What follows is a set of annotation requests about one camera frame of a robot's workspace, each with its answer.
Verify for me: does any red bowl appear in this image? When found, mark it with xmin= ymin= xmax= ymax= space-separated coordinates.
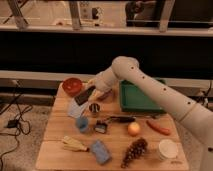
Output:
xmin=62 ymin=78 xmax=83 ymax=96

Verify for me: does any blue sponge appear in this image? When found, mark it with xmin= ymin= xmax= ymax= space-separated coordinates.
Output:
xmin=90 ymin=140 xmax=111 ymax=165

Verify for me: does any wooden board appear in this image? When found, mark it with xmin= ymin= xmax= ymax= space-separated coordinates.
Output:
xmin=36 ymin=88 xmax=189 ymax=171

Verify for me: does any orange carrot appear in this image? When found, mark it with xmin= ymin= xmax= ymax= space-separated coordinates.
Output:
xmin=146 ymin=120 xmax=171 ymax=136

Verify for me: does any green plastic tray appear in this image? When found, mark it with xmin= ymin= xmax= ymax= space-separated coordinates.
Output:
xmin=119 ymin=80 xmax=164 ymax=113

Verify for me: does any purple bowl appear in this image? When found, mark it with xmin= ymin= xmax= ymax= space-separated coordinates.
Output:
xmin=97 ymin=89 xmax=113 ymax=101

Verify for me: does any blue plastic cup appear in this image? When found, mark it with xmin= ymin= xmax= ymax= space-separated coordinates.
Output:
xmin=76 ymin=116 xmax=89 ymax=133

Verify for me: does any black handled tool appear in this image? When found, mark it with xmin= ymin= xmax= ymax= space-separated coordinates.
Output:
xmin=102 ymin=116 xmax=135 ymax=123

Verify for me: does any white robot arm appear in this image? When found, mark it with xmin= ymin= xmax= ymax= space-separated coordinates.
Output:
xmin=87 ymin=56 xmax=213 ymax=171

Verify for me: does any small metal cup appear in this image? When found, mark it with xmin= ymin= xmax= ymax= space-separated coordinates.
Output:
xmin=89 ymin=103 xmax=100 ymax=116

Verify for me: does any black power adapter cable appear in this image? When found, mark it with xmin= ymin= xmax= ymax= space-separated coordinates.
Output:
xmin=0 ymin=79 xmax=34 ymax=171

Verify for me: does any purple grape bunch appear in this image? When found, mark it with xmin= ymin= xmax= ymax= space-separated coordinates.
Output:
xmin=121 ymin=138 xmax=148 ymax=168

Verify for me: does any white paper cup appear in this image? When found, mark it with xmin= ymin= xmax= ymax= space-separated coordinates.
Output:
xmin=157 ymin=139 xmax=178 ymax=160

